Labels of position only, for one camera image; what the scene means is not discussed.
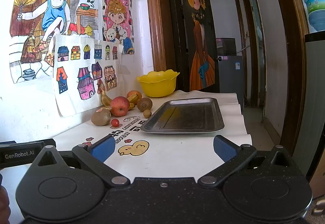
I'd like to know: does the brown wooden door frame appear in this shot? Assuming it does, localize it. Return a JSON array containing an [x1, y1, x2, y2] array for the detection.
[[148, 0, 176, 72]]

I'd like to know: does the colourful houses drawing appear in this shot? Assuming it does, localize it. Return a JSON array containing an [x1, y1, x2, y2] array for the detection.
[[53, 35, 125, 117]]

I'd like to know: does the metal baking tray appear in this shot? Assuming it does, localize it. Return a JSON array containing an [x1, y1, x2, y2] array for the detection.
[[141, 97, 225, 134]]

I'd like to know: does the small tan longan fruit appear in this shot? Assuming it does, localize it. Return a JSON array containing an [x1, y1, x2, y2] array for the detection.
[[143, 110, 152, 118]]

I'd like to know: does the brown kiwi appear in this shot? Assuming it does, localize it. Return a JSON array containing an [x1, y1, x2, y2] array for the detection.
[[137, 97, 153, 112]]

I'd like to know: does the large red apple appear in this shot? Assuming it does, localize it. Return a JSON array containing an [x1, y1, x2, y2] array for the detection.
[[110, 96, 129, 117]]

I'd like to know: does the boy with fan drawing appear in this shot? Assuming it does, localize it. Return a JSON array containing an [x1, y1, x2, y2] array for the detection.
[[9, 0, 99, 84]]

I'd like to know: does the kiwi with sticker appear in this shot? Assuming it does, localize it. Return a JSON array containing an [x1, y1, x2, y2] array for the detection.
[[91, 108, 111, 126]]

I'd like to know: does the yellow banana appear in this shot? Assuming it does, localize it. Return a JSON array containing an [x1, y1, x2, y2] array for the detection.
[[99, 90, 112, 107], [127, 94, 138, 110]]

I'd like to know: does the girl with teddy drawing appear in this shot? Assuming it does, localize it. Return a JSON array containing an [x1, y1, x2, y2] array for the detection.
[[102, 0, 134, 54]]

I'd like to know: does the cherry tomato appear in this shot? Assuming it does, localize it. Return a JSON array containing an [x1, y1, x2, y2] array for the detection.
[[111, 119, 120, 128]]

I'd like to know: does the yellow plastic colander bowl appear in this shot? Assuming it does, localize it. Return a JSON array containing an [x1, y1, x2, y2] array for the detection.
[[137, 69, 180, 98]]

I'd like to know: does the person's left hand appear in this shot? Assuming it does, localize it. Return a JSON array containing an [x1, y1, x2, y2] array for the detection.
[[0, 185, 11, 224]]

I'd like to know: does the small orange-red apple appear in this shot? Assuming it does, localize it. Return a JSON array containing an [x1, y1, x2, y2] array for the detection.
[[127, 90, 142, 105]]

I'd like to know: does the dark door with lady poster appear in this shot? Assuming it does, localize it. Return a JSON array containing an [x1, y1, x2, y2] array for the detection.
[[169, 0, 220, 93]]

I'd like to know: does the grey washing machine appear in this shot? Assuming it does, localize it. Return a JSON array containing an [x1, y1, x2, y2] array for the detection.
[[217, 38, 244, 110]]

